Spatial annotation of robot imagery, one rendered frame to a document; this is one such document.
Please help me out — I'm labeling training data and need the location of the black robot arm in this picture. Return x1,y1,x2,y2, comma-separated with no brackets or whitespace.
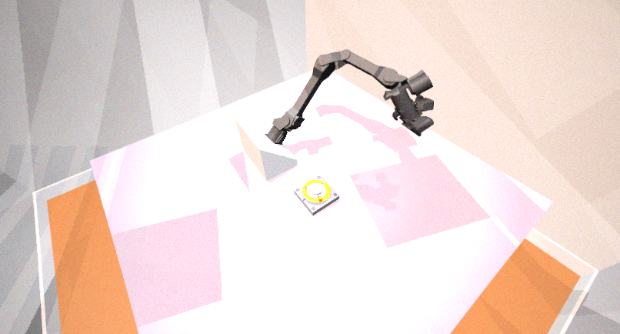
265,49,434,145

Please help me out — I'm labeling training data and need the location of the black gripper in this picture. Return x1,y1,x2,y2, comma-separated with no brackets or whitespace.
392,100,434,137

